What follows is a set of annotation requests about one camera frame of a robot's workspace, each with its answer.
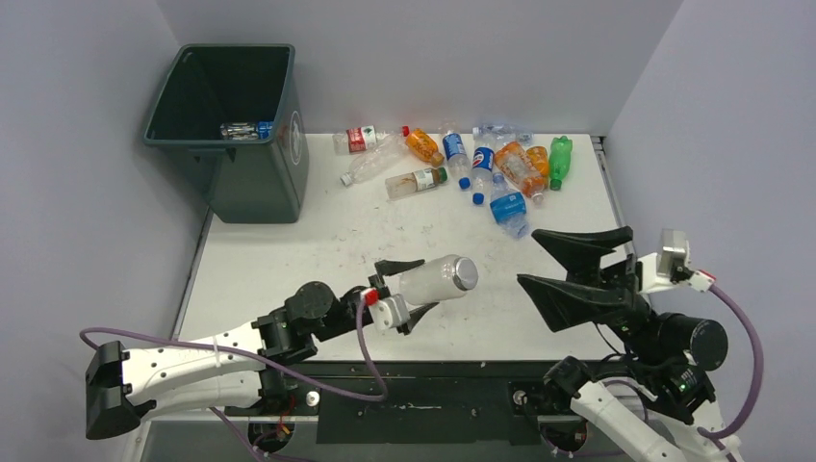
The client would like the orange crushed bottle back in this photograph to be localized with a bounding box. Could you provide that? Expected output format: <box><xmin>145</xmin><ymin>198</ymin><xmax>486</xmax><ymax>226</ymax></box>
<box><xmin>495</xmin><ymin>141</ymin><xmax>546</xmax><ymax>206</ymax></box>

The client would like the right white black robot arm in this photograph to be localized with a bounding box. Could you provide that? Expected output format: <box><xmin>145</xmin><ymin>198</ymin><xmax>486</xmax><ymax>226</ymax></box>
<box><xmin>518</xmin><ymin>226</ymin><xmax>740</xmax><ymax>461</ymax></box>

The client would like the Pepsi bottle blue cap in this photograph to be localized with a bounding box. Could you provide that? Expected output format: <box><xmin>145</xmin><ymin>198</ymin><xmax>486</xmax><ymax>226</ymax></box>
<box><xmin>471</xmin><ymin>146</ymin><xmax>495</xmax><ymax>206</ymax></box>

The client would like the green soda bottle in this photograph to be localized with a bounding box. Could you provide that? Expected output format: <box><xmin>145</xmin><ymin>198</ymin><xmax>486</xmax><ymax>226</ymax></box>
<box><xmin>548</xmin><ymin>136</ymin><xmax>573</xmax><ymax>191</ymax></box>

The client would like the small orange juice bottle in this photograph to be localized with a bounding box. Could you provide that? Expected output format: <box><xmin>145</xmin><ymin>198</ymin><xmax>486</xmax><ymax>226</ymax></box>
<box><xmin>405</xmin><ymin>128</ymin><xmax>445</xmax><ymax>167</ymax></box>

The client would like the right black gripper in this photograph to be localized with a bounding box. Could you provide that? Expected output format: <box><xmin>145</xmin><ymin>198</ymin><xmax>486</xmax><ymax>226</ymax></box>
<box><xmin>514</xmin><ymin>222</ymin><xmax>657</xmax><ymax>355</ymax></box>

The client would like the brown stained bottle green cap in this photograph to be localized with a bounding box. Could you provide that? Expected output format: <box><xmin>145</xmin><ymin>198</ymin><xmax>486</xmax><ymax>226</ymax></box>
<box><xmin>385</xmin><ymin>167</ymin><xmax>448</xmax><ymax>200</ymax></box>

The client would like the small orange bottle right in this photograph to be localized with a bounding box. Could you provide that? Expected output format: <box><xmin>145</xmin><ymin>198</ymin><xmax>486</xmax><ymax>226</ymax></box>
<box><xmin>526</xmin><ymin>145</ymin><xmax>550</xmax><ymax>180</ymax></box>

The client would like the clear bottle silver cap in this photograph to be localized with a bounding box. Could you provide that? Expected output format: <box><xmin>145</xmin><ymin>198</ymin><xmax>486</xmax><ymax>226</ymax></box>
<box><xmin>398</xmin><ymin>254</ymin><xmax>479</xmax><ymax>306</ymax></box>

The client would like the light blue label bottle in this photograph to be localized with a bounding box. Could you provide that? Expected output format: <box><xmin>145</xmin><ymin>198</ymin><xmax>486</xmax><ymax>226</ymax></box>
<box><xmin>489</xmin><ymin>172</ymin><xmax>529</xmax><ymax>239</ymax></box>

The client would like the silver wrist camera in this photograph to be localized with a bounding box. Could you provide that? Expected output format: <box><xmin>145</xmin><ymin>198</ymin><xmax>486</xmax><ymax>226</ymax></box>
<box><xmin>369</xmin><ymin>294</ymin><xmax>410</xmax><ymax>331</ymax></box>
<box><xmin>636</xmin><ymin>229</ymin><xmax>716</xmax><ymax>295</ymax></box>

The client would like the large Pepsi bottle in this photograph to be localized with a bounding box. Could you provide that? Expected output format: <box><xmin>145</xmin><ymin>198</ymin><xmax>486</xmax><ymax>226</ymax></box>
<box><xmin>219</xmin><ymin>121</ymin><xmax>273</xmax><ymax>141</ymax></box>

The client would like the red label bottle back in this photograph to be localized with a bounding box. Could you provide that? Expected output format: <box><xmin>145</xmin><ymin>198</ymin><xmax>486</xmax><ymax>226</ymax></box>
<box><xmin>332</xmin><ymin>125</ymin><xmax>410</xmax><ymax>155</ymax></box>

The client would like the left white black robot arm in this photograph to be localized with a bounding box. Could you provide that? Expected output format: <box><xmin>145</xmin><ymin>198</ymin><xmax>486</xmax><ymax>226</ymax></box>
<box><xmin>80</xmin><ymin>259</ymin><xmax>461</xmax><ymax>441</ymax></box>

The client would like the dark green plastic bin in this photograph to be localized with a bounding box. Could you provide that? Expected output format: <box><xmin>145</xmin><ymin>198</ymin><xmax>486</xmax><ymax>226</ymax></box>
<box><xmin>142</xmin><ymin>44</ymin><xmax>310</xmax><ymax>224</ymax></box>

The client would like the clear bottle white cap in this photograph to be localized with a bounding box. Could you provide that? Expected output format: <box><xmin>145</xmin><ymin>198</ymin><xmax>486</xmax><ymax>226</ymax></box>
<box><xmin>340</xmin><ymin>135</ymin><xmax>408</xmax><ymax>187</ymax></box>

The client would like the blue label water bottle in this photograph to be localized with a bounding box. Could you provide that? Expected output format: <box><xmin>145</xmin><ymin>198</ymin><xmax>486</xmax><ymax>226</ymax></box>
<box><xmin>440</xmin><ymin>121</ymin><xmax>472</xmax><ymax>191</ymax></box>

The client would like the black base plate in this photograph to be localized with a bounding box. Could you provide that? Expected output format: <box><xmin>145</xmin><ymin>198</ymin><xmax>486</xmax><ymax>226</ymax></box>
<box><xmin>191</xmin><ymin>360</ymin><xmax>607</xmax><ymax>447</ymax></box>

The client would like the clear crushed bottle back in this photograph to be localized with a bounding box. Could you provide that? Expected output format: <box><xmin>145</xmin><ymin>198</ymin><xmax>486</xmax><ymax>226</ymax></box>
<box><xmin>472</xmin><ymin>123</ymin><xmax>534</xmax><ymax>146</ymax></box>

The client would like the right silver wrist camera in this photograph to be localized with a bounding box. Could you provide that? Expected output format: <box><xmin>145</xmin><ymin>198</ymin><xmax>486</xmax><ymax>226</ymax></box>
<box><xmin>636</xmin><ymin>229</ymin><xmax>716</xmax><ymax>295</ymax></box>

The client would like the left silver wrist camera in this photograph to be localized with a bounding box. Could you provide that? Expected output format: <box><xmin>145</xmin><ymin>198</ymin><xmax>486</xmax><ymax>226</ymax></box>
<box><xmin>369</xmin><ymin>294</ymin><xmax>410</xmax><ymax>331</ymax></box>

